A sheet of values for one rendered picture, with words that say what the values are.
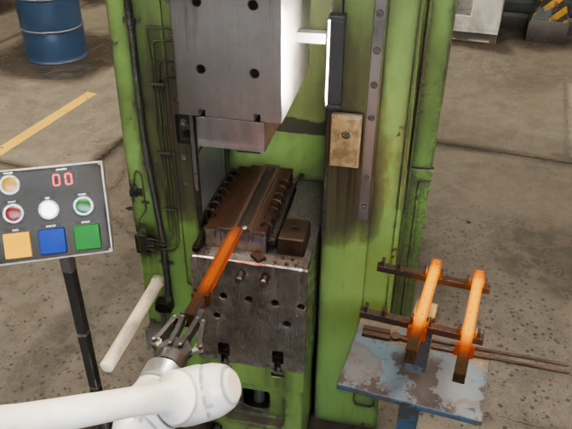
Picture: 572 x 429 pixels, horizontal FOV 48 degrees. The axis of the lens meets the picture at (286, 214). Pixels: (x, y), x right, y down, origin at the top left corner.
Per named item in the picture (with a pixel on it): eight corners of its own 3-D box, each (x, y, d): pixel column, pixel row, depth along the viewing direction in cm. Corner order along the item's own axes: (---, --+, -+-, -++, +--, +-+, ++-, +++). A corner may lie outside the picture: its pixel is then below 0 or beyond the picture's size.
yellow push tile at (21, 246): (32, 256, 192) (28, 231, 192) (5, 259, 191) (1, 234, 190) (33, 255, 194) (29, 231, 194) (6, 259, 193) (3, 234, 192)
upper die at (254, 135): (264, 152, 186) (264, 122, 180) (197, 145, 189) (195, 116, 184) (294, 97, 220) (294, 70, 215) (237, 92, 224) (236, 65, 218)
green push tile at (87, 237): (101, 247, 196) (98, 223, 196) (76, 250, 195) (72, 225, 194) (102, 247, 198) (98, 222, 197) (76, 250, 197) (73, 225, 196)
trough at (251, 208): (250, 232, 202) (250, 229, 201) (234, 231, 203) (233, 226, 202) (279, 168, 236) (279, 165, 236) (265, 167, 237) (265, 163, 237)
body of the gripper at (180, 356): (150, 377, 149) (164, 348, 157) (185, 383, 148) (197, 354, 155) (145, 354, 145) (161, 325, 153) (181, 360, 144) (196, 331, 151)
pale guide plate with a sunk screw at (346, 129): (357, 168, 196) (362, 117, 186) (328, 165, 197) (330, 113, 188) (358, 165, 197) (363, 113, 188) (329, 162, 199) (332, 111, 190)
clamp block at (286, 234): (303, 258, 203) (304, 241, 199) (277, 254, 204) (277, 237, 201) (310, 237, 213) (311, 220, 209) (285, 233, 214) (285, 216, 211)
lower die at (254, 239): (265, 253, 205) (265, 231, 200) (205, 245, 208) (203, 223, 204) (292, 186, 239) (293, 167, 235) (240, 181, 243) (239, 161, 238)
